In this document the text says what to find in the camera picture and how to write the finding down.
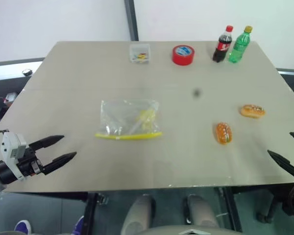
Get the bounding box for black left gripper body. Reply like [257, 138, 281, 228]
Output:
[16, 146, 45, 177]

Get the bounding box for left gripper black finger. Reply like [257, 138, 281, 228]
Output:
[28, 135, 65, 153]
[42, 151, 77, 176]

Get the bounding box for clear zip bag yellow seal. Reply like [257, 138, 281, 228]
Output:
[95, 98, 163, 141]

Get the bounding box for red and white small item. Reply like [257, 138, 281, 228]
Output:
[4, 92, 18, 103]

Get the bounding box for black metal table leg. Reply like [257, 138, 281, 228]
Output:
[82, 192, 98, 235]
[221, 186, 243, 233]

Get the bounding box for purple shoe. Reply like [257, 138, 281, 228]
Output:
[14, 219, 32, 235]
[72, 215, 85, 235]

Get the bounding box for dark side bench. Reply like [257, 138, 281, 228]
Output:
[0, 58, 45, 130]

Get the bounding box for grey rounded robot leg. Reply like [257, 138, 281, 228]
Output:
[120, 194, 155, 235]
[184, 194, 220, 228]

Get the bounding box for green soda bottle yellow cap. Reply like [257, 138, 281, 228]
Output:
[228, 25, 254, 64]

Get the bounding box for cola bottle red cap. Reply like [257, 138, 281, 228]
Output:
[212, 24, 234, 63]

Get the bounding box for grey robot torso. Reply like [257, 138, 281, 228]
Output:
[133, 224, 243, 235]

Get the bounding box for small coloured clips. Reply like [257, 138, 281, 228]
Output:
[132, 52, 148, 63]

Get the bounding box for clear plastic box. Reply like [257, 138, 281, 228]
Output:
[129, 43, 151, 64]

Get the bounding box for red tape roll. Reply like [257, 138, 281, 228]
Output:
[171, 44, 196, 67]

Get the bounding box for dark vertical wall post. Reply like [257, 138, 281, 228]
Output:
[123, 0, 140, 42]

